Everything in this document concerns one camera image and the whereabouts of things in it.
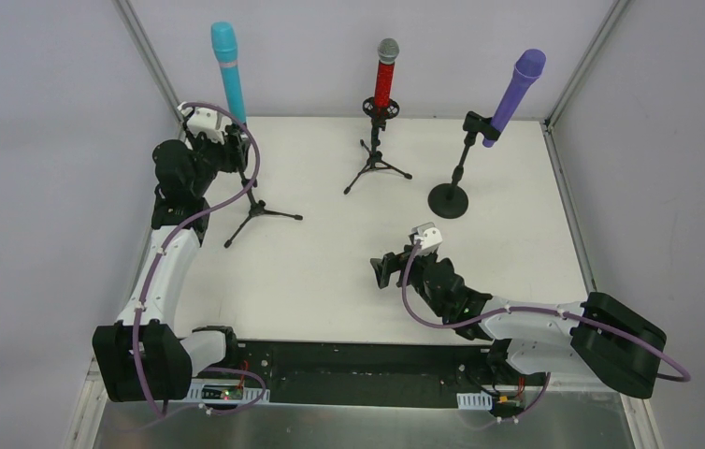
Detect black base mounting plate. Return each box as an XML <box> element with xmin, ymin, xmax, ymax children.
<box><xmin>197</xmin><ymin>340</ymin><xmax>544</xmax><ymax>409</ymax></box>

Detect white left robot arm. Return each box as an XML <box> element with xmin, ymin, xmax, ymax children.
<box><xmin>92</xmin><ymin>124</ymin><xmax>250</xmax><ymax>402</ymax></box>

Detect teal microphone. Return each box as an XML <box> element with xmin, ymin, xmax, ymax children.
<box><xmin>210</xmin><ymin>22</ymin><xmax>247</xmax><ymax>123</ymax></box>

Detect left circuit board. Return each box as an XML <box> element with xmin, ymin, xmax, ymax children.
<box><xmin>201</xmin><ymin>384</ymin><xmax>244</xmax><ymax>402</ymax></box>

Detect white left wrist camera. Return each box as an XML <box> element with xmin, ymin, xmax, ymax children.
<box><xmin>178</xmin><ymin>102</ymin><xmax>224</xmax><ymax>143</ymax></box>

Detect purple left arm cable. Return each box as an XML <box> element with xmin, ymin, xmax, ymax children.
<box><xmin>131</xmin><ymin>102</ymin><xmax>267</xmax><ymax>419</ymax></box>

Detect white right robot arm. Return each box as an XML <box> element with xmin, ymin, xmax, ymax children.
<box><xmin>370</xmin><ymin>251</ymin><xmax>667</xmax><ymax>399</ymax></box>

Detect black round-base mic stand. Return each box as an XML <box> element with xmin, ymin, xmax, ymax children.
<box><xmin>427</xmin><ymin>111</ymin><xmax>501</xmax><ymax>219</ymax></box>

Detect red glitter microphone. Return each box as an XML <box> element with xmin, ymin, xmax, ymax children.
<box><xmin>373</xmin><ymin>37</ymin><xmax>399</xmax><ymax>112</ymax></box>

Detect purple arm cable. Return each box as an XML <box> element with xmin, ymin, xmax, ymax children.
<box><xmin>400</xmin><ymin>244</ymin><xmax>693</xmax><ymax>428</ymax></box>
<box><xmin>131</xmin><ymin>102</ymin><xmax>267</xmax><ymax>419</ymax></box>

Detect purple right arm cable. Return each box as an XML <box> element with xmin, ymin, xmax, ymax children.
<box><xmin>400</xmin><ymin>244</ymin><xmax>693</xmax><ymax>428</ymax></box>

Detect black clip tripod stand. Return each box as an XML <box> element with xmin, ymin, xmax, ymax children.
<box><xmin>223</xmin><ymin>172</ymin><xmax>304</xmax><ymax>248</ymax></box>

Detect circuit board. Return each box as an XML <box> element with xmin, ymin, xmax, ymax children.
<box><xmin>201</xmin><ymin>384</ymin><xmax>244</xmax><ymax>402</ymax></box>
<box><xmin>492</xmin><ymin>400</ymin><xmax>525</xmax><ymax>418</ymax></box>

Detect black shock-mount tripod stand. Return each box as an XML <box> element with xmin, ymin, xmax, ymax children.
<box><xmin>343</xmin><ymin>96</ymin><xmax>412</xmax><ymax>195</ymax></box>

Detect purple microphone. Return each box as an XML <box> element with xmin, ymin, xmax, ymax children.
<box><xmin>490</xmin><ymin>49</ymin><xmax>547</xmax><ymax>134</ymax></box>

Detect right circuit board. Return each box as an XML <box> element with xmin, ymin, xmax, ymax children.
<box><xmin>492</xmin><ymin>400</ymin><xmax>525</xmax><ymax>418</ymax></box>

